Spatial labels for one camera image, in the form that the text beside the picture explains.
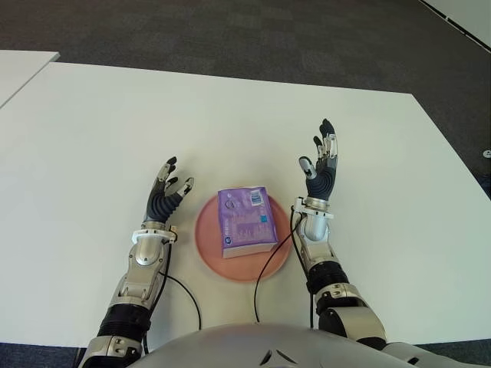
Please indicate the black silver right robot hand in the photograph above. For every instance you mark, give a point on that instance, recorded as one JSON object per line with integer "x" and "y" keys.
{"x": 322, "y": 180}

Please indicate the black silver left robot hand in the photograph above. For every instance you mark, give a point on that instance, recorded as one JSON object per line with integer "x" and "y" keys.
{"x": 161, "y": 203}

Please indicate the purple tissue paper pack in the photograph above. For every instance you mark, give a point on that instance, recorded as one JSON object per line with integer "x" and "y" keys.
{"x": 245, "y": 218}

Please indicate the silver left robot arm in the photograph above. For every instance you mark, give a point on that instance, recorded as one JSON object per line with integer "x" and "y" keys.
{"x": 145, "y": 257}

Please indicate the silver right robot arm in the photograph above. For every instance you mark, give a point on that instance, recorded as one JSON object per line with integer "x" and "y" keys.
{"x": 318, "y": 226}

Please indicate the round pink plate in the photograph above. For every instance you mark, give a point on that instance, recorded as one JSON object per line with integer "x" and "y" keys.
{"x": 209, "y": 245}

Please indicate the silver robot torso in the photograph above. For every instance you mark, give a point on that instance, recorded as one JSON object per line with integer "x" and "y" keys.
{"x": 230, "y": 345}

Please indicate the white side table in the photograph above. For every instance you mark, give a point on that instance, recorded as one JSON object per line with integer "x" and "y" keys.
{"x": 19, "y": 69}

